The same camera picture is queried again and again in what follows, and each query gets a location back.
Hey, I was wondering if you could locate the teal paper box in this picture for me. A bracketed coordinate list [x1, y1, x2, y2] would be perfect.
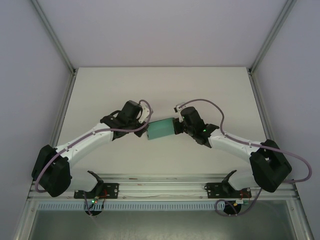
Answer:
[146, 117, 176, 141]

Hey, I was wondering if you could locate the black round grommet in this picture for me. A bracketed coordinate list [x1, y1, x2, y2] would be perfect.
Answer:
[85, 207, 103, 217]
[223, 201, 243, 217]

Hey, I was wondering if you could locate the aluminium mounting rail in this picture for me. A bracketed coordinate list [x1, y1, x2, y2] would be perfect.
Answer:
[28, 174, 300, 201]

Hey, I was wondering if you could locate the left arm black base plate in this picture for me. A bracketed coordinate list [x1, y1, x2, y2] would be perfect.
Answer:
[73, 182, 120, 200]

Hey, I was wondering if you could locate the left aluminium side rail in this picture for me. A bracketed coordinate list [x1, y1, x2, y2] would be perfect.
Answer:
[48, 71, 77, 151]

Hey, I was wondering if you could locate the aluminium side rail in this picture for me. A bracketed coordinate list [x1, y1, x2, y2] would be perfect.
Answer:
[247, 69, 276, 148]
[48, 71, 77, 151]

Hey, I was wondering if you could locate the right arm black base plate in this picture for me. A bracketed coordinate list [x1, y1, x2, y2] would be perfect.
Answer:
[206, 182, 251, 200]

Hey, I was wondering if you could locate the right aluminium side rail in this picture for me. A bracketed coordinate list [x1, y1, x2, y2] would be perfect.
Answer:
[247, 69, 276, 148]

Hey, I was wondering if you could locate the slotted grey cable duct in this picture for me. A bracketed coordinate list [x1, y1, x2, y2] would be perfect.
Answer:
[37, 202, 218, 211]

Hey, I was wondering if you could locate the left aluminium corner post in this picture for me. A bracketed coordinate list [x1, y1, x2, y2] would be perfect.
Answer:
[31, 0, 77, 75]

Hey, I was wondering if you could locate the aluminium corner post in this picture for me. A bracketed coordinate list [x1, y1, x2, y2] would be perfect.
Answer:
[248, 0, 298, 75]
[31, 0, 77, 75]

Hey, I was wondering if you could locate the right aluminium corner post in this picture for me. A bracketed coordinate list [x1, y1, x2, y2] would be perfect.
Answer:
[248, 0, 298, 75]

